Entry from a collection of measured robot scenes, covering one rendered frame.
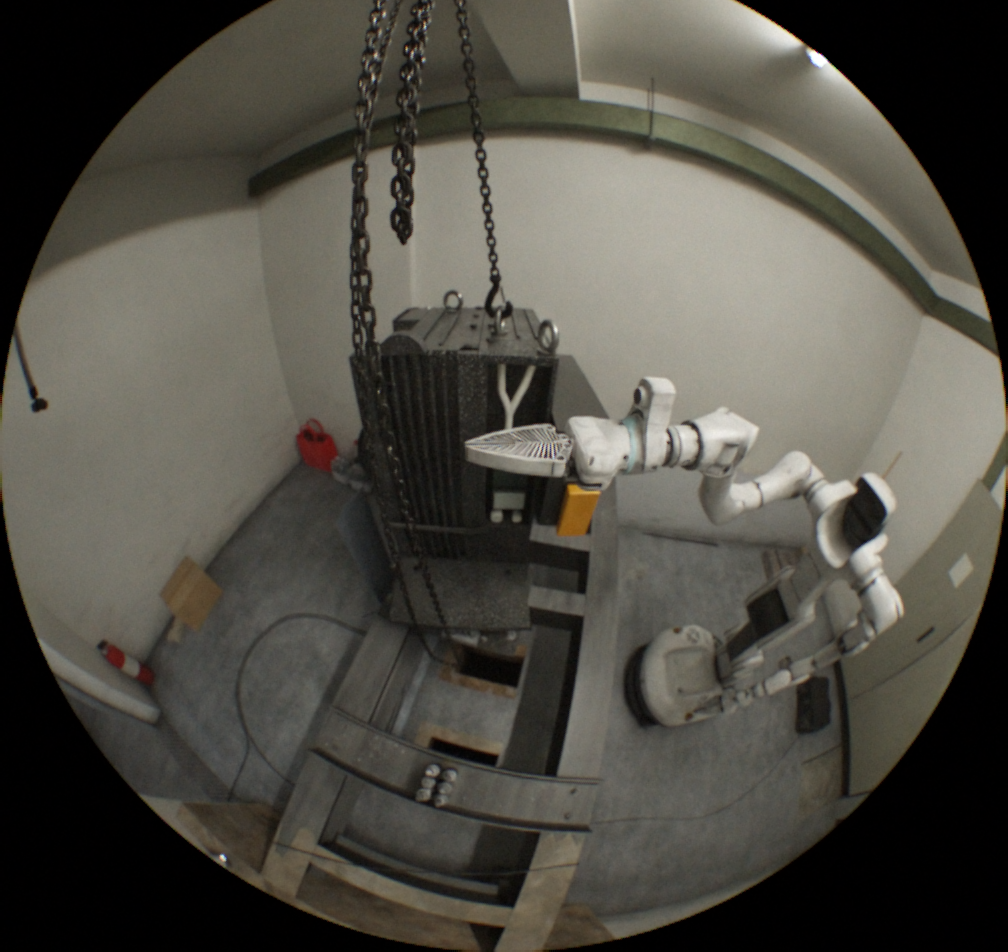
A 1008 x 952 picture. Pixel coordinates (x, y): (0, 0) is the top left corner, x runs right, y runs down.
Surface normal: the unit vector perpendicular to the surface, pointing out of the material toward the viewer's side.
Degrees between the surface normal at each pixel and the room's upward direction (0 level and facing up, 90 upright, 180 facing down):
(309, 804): 0
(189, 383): 90
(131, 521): 90
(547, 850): 0
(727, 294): 90
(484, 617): 0
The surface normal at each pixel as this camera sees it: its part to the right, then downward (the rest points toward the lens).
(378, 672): 0.05, -0.80
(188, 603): 0.98, 0.16
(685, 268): -0.23, 0.58
